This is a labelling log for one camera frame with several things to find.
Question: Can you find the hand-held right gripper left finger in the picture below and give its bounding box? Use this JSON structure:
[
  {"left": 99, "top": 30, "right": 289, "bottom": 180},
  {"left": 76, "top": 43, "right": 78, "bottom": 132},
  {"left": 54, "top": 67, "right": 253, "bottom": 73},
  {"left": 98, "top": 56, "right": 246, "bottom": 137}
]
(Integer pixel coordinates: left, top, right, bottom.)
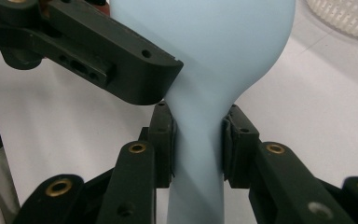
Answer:
[{"left": 148, "top": 101, "right": 178, "bottom": 189}]

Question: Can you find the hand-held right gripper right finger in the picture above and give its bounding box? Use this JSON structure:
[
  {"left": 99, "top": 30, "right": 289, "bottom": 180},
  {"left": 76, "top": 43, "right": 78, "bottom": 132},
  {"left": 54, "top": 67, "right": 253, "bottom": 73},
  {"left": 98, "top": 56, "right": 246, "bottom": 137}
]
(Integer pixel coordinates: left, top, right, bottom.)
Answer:
[{"left": 222, "top": 104, "right": 260, "bottom": 189}]

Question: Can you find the light blue hairbrush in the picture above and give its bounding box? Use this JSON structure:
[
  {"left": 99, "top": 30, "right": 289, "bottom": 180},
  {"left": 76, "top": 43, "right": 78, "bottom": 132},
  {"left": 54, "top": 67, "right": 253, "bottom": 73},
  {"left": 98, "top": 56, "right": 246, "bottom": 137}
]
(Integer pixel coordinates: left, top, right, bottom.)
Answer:
[{"left": 109, "top": 0, "right": 296, "bottom": 224}]

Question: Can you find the white slotted plastic basket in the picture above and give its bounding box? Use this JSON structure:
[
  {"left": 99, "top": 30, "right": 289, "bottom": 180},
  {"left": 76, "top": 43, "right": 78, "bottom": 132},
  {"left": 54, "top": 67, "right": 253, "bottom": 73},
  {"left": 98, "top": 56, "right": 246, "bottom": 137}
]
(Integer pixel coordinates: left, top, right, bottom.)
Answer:
[{"left": 304, "top": 0, "right": 358, "bottom": 43}]

